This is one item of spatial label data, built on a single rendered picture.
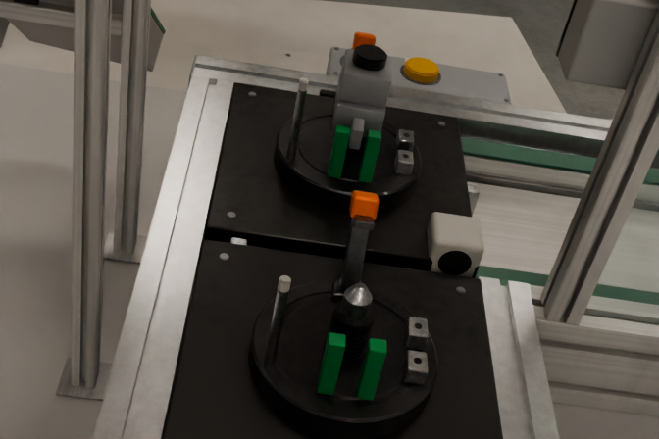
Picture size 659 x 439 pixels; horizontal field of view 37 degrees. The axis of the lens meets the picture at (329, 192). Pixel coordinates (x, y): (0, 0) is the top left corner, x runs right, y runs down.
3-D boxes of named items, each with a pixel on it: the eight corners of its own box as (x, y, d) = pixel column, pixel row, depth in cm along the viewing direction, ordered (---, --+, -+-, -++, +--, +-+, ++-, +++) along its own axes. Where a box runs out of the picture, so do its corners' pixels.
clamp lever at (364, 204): (335, 280, 77) (352, 188, 75) (361, 284, 77) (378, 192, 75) (337, 298, 73) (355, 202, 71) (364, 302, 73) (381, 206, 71)
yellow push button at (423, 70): (401, 69, 114) (404, 54, 113) (434, 73, 114) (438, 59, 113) (402, 86, 111) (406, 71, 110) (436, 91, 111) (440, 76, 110)
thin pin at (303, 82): (286, 155, 90) (299, 76, 85) (294, 156, 90) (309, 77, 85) (285, 160, 89) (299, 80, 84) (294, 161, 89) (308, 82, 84)
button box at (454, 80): (323, 88, 118) (330, 43, 114) (492, 115, 119) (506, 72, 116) (321, 120, 112) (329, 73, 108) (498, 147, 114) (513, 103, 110)
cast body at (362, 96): (335, 95, 93) (348, 30, 89) (380, 104, 93) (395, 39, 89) (329, 145, 86) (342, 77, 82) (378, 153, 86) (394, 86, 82)
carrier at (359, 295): (201, 256, 83) (215, 135, 76) (476, 295, 85) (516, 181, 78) (152, 498, 64) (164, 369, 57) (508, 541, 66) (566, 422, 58)
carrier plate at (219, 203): (232, 97, 104) (234, 80, 102) (454, 131, 105) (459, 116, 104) (203, 244, 84) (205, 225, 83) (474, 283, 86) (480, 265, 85)
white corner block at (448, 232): (421, 242, 90) (430, 209, 87) (470, 250, 90) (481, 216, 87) (424, 277, 86) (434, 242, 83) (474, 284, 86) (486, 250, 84)
